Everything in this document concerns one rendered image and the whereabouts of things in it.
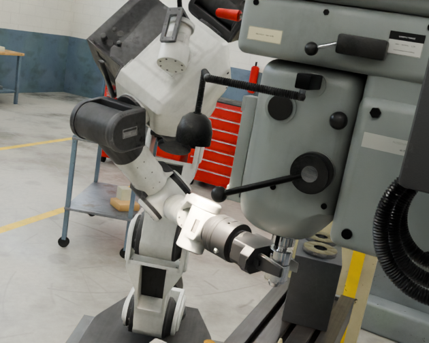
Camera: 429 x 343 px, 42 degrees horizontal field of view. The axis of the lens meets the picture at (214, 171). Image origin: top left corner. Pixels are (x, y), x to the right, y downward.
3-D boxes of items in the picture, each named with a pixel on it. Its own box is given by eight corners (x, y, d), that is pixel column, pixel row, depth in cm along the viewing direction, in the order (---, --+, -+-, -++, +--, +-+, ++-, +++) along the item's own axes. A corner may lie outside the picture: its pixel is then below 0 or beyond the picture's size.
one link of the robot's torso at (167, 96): (89, 113, 161) (59, 47, 128) (168, 36, 170) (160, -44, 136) (165, 177, 156) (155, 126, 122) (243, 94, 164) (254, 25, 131)
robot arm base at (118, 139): (77, 150, 137) (62, 111, 130) (114, 124, 144) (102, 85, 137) (119, 167, 129) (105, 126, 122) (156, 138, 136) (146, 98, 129)
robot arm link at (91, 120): (97, 156, 140) (67, 122, 130) (118, 129, 143) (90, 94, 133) (129, 169, 134) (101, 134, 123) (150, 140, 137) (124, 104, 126)
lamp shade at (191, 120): (175, 136, 116) (180, 107, 114) (209, 141, 116) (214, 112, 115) (174, 143, 109) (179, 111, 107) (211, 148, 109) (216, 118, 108)
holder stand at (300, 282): (280, 320, 146) (295, 250, 142) (287, 288, 167) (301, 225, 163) (326, 332, 144) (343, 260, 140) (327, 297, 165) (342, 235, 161)
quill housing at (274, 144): (223, 228, 103) (255, 54, 96) (259, 205, 122) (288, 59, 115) (323, 258, 97) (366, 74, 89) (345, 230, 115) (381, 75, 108)
